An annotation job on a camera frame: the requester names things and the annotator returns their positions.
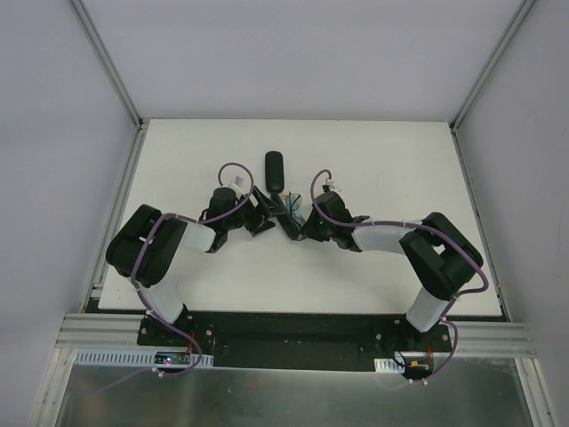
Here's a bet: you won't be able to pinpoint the metal frame clear glasses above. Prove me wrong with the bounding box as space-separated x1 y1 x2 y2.
280 192 306 227

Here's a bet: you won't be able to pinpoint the black glasses case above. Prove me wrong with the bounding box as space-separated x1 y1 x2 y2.
269 193 307 241
265 151 285 194

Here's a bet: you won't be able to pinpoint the light blue cloth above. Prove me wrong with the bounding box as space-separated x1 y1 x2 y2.
285 193 302 221

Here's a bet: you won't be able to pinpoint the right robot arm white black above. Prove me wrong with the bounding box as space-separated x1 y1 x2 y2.
304 190 484 351

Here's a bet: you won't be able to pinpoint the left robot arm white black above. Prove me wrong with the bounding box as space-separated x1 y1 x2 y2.
105 184 285 346

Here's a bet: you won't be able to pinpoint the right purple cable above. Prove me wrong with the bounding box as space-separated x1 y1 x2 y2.
309 169 490 388

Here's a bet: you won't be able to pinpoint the purple cable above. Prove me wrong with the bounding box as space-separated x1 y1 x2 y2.
309 169 490 388
131 162 255 321

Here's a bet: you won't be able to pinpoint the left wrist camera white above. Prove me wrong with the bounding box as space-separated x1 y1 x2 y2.
229 176 244 189

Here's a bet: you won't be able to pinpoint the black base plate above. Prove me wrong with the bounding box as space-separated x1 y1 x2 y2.
137 310 457 377

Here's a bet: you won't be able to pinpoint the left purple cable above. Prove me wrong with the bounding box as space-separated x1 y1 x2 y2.
131 162 255 321

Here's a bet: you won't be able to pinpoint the right white cable duct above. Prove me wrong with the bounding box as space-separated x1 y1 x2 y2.
373 358 405 375

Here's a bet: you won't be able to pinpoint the white cable duct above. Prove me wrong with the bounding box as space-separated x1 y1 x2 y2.
75 349 214 369
373 358 405 375

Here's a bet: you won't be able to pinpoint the aluminium front rail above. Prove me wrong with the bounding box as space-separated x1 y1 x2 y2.
56 313 538 359

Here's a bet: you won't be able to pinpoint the left white cable duct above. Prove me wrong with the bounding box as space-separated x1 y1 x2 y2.
75 349 214 369

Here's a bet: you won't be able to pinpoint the left aluminium frame post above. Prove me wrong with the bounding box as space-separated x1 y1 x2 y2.
68 0 146 130

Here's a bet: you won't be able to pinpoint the aluminium frame post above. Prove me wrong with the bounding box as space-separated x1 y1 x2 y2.
448 0 537 133
68 0 146 130

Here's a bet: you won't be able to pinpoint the right aluminium frame post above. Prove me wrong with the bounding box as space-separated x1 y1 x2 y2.
448 0 537 133

